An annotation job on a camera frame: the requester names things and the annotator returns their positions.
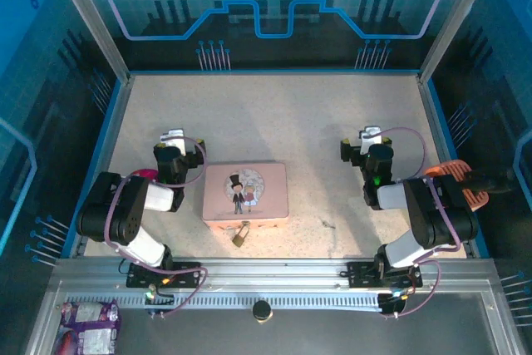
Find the pink tin box cartoon couple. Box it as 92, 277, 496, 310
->
202, 161, 290, 231

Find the small brass padlock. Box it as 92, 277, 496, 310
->
231, 220, 252, 248

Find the black tool in orange insert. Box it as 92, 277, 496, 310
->
455, 166, 516, 196

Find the small circuit board with leds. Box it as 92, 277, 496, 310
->
377, 286, 411, 317
143, 283, 176, 308

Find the black round knob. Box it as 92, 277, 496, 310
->
251, 299, 273, 325

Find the purple snack packet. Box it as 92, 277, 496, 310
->
52, 299, 123, 355

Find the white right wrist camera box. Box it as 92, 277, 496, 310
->
359, 125, 382, 155

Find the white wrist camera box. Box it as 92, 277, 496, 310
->
159, 127, 186, 153
359, 125, 382, 155

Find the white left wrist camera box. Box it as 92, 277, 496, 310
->
159, 127, 186, 153

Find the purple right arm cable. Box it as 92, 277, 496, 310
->
378, 126, 462, 318

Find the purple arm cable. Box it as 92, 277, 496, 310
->
378, 126, 462, 318
102, 136, 209, 318

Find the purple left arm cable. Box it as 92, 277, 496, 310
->
102, 136, 209, 318

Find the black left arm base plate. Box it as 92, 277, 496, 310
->
126, 261, 202, 289

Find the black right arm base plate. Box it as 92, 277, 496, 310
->
346, 261, 423, 289

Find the aluminium mounting rail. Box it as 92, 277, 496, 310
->
53, 258, 498, 294

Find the grey slotted cable duct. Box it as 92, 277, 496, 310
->
65, 293, 382, 311

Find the aluminium frame post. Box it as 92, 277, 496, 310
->
416, 0, 500, 85
44, 0, 135, 84

